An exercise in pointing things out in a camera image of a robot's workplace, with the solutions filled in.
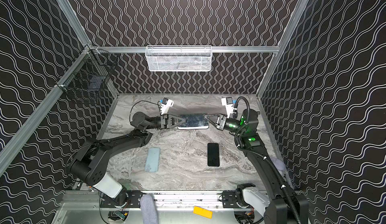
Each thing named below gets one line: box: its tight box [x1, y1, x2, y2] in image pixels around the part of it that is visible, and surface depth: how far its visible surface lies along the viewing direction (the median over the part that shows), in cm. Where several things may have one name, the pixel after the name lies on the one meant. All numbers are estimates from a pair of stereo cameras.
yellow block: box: [193, 205, 213, 219], surface depth 72 cm
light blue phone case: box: [144, 147, 161, 174], surface depth 89 cm
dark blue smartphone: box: [207, 142, 220, 167], surface depth 90 cm
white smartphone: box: [176, 114, 210, 130], surface depth 69 cm
